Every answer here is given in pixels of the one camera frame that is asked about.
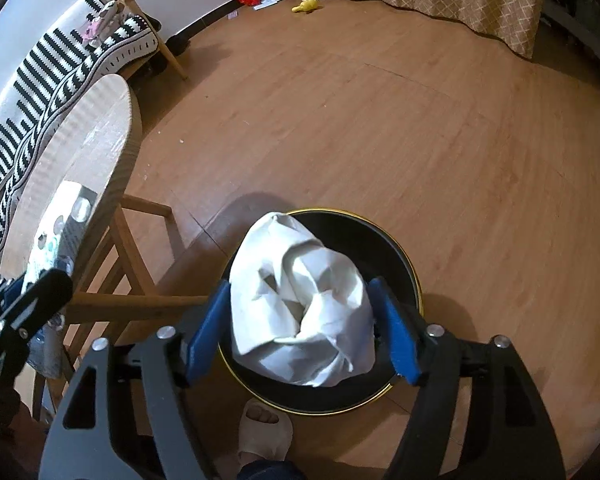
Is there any black bin with gold rim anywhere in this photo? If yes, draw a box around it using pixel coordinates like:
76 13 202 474
215 206 423 417

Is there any black white striped sofa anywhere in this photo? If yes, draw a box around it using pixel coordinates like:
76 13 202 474
0 0 188 261

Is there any clear plastic blister pack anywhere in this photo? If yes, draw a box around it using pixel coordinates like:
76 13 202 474
22 180 98 378

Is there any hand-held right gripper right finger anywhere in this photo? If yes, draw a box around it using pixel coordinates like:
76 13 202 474
367 276 566 480

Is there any person's foot in beige slipper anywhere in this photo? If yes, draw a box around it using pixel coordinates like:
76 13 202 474
237 400 295 466

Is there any dark furniture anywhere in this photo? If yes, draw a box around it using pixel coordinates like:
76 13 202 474
540 0 600 106

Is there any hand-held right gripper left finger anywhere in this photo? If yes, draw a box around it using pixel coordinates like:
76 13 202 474
39 279 231 480

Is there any pink toy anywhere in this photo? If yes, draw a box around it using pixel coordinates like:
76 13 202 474
80 0 126 46

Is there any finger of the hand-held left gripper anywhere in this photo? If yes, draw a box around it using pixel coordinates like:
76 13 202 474
0 267 74 396
0 277 29 318

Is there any person's leg in jeans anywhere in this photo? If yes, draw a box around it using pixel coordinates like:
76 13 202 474
235 460 306 480

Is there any round wooden table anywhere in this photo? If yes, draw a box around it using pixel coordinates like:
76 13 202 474
0 74 211 421

